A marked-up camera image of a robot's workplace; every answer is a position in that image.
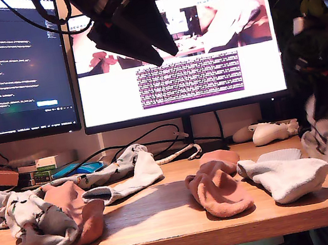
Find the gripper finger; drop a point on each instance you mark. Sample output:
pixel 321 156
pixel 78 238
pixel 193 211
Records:
pixel 120 38
pixel 148 14

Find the pink sock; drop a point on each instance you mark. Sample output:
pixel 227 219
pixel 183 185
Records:
pixel 224 194
pixel 85 215

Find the monitor with bright white screen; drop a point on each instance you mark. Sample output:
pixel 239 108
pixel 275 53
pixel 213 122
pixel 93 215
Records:
pixel 108 97

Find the black monitor stand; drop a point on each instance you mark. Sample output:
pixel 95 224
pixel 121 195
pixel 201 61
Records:
pixel 188 131

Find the monitor with dark code screen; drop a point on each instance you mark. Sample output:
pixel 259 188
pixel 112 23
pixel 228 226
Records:
pixel 9 76

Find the blue plastic pack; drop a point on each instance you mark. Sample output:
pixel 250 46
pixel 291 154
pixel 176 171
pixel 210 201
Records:
pixel 86 168

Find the white and green box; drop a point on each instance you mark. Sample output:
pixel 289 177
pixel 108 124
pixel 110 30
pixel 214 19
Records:
pixel 45 164

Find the cream rounded device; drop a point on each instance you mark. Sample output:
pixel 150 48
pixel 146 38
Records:
pixel 242 135

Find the dark green box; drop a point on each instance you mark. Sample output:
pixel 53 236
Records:
pixel 42 178

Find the white game controller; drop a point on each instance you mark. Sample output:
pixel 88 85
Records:
pixel 268 136

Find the white patterned item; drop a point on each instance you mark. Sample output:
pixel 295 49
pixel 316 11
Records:
pixel 292 128

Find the arm grey camera box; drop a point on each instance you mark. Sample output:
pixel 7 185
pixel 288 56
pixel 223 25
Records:
pixel 299 25

